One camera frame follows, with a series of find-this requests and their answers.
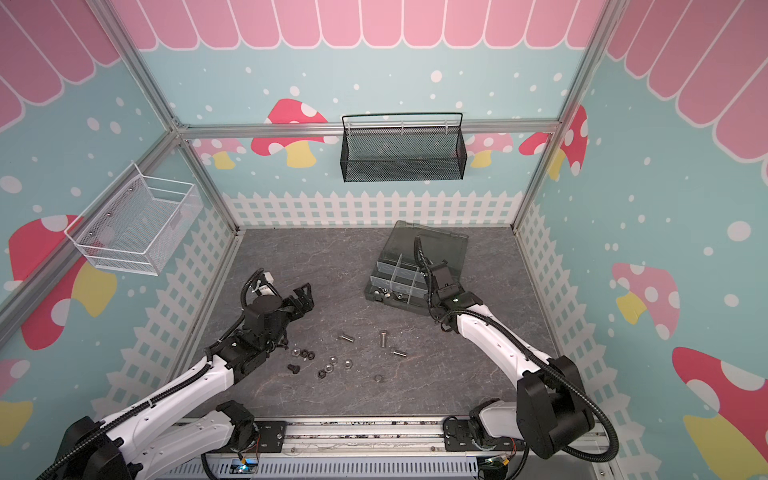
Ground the grey compartment organizer box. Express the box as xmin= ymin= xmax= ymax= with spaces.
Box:
xmin=364 ymin=220 xmax=469 ymax=316

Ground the silver bolts cluster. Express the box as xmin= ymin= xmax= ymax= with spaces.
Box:
xmin=372 ymin=289 xmax=404 ymax=301

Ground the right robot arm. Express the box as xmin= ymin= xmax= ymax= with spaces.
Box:
xmin=422 ymin=263 xmax=620 ymax=463

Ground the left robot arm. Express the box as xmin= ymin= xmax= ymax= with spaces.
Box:
xmin=40 ymin=269 xmax=315 ymax=479

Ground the silver nut pair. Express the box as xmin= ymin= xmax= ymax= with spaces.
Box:
xmin=324 ymin=357 xmax=353 ymax=373

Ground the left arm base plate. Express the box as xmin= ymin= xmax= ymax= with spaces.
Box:
xmin=228 ymin=420 xmax=288 ymax=453

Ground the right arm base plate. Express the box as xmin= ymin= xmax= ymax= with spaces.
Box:
xmin=442 ymin=416 xmax=516 ymax=452

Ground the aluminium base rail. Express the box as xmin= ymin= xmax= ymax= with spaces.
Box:
xmin=113 ymin=415 xmax=613 ymax=460

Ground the white mesh wall basket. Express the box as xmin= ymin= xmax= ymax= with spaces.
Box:
xmin=64 ymin=164 xmax=203 ymax=276

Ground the black mesh wall basket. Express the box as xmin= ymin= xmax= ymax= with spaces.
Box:
xmin=340 ymin=112 xmax=468 ymax=183

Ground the white slotted cable duct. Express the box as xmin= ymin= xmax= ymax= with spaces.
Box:
xmin=161 ymin=455 xmax=479 ymax=479

